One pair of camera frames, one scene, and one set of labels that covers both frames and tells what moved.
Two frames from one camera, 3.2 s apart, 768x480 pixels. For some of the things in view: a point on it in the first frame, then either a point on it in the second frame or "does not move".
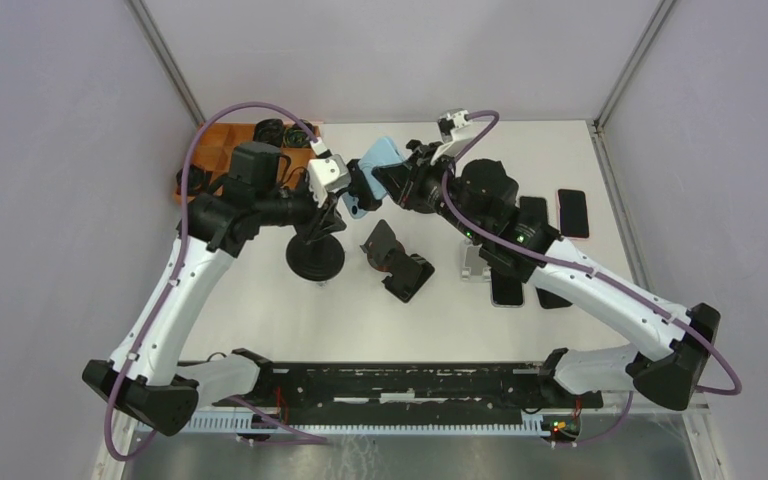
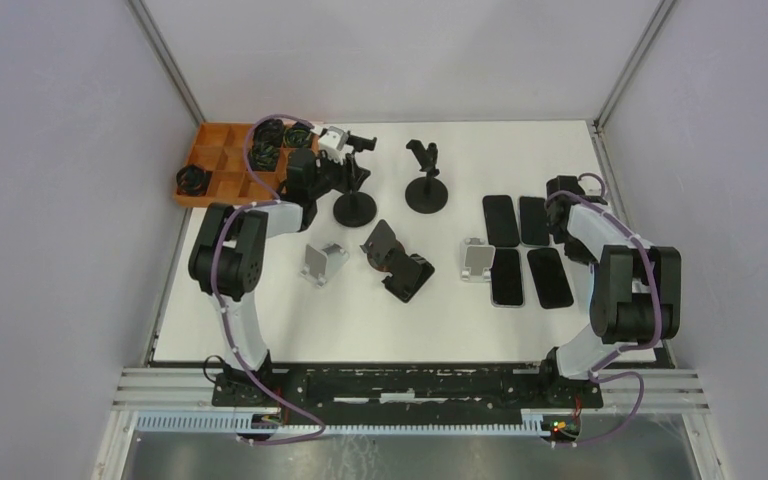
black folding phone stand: x=409 y=275 does not move
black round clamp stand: x=318 y=259 → x=356 y=209
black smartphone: x=533 y=211 does not move
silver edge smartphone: x=505 y=291 does not move
